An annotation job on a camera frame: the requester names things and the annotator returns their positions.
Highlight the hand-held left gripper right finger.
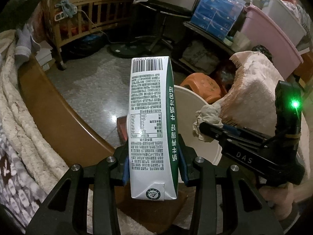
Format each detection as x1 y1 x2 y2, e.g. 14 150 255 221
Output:
178 133 284 235

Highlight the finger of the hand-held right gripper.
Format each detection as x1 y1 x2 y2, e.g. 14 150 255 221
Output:
199 121 228 142
222 124 245 134

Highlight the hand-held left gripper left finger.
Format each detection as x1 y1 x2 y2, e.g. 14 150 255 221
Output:
26 144 131 235

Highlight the beige tissue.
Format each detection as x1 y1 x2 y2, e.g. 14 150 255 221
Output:
193 103 223 143

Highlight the white round trash bin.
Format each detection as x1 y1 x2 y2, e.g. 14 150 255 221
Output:
123 85 222 184

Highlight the white green milk carton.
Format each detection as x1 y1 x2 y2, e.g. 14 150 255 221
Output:
128 56 179 201

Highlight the red box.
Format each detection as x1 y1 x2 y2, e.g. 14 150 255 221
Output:
117 116 129 150

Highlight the pink fluffy blanket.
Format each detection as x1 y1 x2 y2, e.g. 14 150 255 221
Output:
221 51 309 228

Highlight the orange plastic stool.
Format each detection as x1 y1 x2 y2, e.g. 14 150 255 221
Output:
180 73 222 103

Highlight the grey bag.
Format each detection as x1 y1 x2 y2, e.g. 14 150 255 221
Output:
182 40 219 72

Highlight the pink storage bin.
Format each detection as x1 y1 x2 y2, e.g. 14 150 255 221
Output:
241 6 304 72

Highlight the patterned grey maroon fleece blanket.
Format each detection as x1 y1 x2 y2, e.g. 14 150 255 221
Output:
0 125 47 226

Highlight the cream shaggy blanket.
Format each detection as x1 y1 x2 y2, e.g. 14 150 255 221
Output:
0 29 72 202

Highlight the black round fan base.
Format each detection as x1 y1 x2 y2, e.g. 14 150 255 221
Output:
109 39 152 59

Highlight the blue tissue pack bundle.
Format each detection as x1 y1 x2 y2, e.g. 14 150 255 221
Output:
191 0 246 41

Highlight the white storage bin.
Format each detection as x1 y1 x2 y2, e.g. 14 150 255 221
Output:
262 0 308 47

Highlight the black bag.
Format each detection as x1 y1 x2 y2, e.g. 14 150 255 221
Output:
66 34 108 60

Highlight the stack of white books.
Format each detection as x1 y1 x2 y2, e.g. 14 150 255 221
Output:
37 40 56 72

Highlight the wooden baby crib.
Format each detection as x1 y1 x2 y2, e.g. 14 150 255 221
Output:
40 0 145 70

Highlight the white grey sock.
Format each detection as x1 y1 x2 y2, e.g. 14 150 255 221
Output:
15 24 41 64

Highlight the teal cloth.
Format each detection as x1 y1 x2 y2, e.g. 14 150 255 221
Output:
55 0 79 18

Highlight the dark green pillow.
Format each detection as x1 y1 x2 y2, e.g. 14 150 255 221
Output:
0 0 58 33

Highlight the wooden bed frame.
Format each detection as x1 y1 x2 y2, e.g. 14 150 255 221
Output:
18 54 128 167

